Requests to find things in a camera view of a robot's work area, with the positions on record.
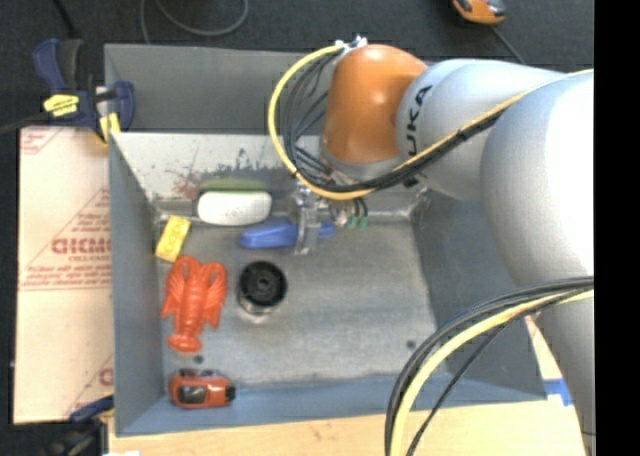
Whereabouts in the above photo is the orange toy lobster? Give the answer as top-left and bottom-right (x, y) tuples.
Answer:
(160, 254), (229, 355)

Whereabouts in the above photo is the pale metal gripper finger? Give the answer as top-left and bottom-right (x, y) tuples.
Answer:
(295, 218), (322, 256)
(292, 187), (314, 219)

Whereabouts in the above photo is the white and green sponge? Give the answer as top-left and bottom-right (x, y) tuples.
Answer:
(196, 177), (274, 227)

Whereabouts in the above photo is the brown cardboard board, red print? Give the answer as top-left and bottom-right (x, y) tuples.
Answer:
(12, 124), (116, 425)

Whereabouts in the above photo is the black round cup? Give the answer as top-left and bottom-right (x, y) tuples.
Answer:
(235, 260), (290, 318)

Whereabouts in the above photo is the orange and black tape measure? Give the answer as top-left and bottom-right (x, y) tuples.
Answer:
(166, 367), (238, 411)

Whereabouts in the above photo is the grey metal bin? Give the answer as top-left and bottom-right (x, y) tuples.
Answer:
(103, 42), (549, 438)

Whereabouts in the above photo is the blue plastic handle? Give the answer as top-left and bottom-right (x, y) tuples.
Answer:
(237, 219), (336, 251)

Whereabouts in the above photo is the yellow flat packet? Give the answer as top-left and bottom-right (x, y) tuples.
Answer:
(154, 214), (193, 264)

